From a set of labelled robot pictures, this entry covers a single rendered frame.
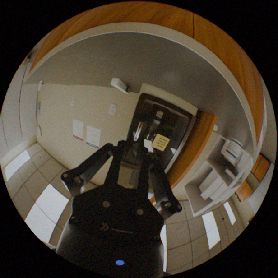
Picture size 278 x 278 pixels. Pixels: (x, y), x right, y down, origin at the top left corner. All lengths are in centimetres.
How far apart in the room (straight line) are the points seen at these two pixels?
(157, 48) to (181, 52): 4
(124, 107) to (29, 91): 267
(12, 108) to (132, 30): 280
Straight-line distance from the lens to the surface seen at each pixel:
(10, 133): 294
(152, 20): 27
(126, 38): 18
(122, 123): 87
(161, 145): 43
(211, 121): 46
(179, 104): 43
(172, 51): 17
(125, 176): 51
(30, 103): 290
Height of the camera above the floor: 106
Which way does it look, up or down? 23 degrees up
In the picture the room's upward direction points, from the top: 161 degrees counter-clockwise
